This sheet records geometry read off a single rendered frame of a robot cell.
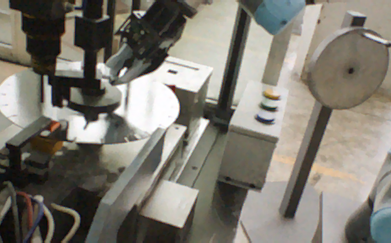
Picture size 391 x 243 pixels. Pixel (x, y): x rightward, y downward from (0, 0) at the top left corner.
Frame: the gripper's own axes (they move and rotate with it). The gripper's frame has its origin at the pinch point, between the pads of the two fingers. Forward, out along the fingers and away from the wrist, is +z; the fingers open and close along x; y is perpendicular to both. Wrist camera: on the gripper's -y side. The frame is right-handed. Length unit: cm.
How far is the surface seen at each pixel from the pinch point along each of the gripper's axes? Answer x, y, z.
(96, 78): 0.1, 10.6, -2.3
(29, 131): 0.9, 22.4, 5.4
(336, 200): 51, -25, -7
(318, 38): 28, -309, -15
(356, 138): 94, -231, 9
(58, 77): -4.0, 13.3, 1.0
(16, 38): -42, -41, 33
